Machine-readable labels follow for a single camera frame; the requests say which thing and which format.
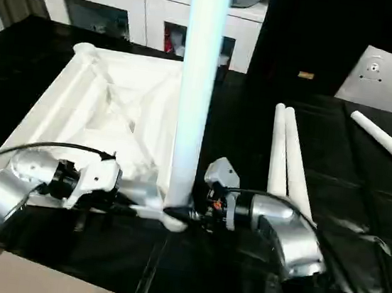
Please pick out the white plastic bag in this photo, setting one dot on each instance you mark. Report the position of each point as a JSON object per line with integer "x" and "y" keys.
{"x": 390, "y": 77}

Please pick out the small yellow label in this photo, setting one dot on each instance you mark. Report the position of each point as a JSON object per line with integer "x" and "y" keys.
{"x": 305, "y": 75}

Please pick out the white plastic table leg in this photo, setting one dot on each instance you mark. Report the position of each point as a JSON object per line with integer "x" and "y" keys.
{"x": 198, "y": 82}
{"x": 389, "y": 145}
{"x": 280, "y": 150}
{"x": 295, "y": 166}

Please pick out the white cabinet with glass doors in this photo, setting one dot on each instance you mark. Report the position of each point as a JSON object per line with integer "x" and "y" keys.
{"x": 107, "y": 0}

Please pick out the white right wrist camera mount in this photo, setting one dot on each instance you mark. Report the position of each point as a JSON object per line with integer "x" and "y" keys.
{"x": 221, "y": 172}

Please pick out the black work mat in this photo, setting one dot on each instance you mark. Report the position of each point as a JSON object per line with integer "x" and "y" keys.
{"x": 358, "y": 223}

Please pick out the white plastic table top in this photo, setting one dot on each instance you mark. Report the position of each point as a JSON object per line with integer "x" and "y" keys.
{"x": 101, "y": 106}

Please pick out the black cabinet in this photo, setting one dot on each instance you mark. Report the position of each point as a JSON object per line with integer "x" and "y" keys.
{"x": 339, "y": 28}

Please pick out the red bottle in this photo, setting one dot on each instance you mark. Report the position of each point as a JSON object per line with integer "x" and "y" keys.
{"x": 168, "y": 41}

